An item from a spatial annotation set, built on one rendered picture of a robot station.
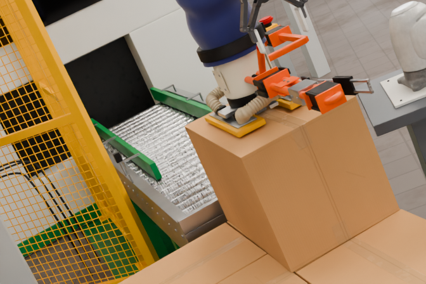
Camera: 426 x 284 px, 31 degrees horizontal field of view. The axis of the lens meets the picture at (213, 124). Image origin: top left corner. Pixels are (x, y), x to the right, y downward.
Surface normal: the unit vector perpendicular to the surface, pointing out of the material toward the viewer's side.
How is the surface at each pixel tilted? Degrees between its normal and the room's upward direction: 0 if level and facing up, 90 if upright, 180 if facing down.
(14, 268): 90
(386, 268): 0
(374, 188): 90
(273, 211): 90
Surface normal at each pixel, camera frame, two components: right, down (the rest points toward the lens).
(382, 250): -0.39, -0.88
